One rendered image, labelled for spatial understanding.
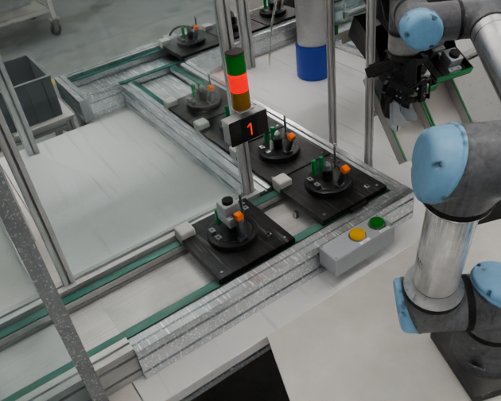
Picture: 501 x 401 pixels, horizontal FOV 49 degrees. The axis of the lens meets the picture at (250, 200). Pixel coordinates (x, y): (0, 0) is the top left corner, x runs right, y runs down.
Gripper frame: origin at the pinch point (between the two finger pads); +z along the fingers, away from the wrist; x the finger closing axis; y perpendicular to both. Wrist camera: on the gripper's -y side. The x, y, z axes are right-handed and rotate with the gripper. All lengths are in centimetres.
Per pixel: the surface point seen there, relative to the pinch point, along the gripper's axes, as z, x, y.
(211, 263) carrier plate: 26, -49, -15
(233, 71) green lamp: -14.2, -25.9, -30.2
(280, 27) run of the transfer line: 27, 64, -137
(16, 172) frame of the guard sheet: -9, -82, -34
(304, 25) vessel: 12, 49, -97
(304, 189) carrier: 26.3, -11.8, -23.0
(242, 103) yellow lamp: -4.9, -25.1, -29.6
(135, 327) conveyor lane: 29, -74, -10
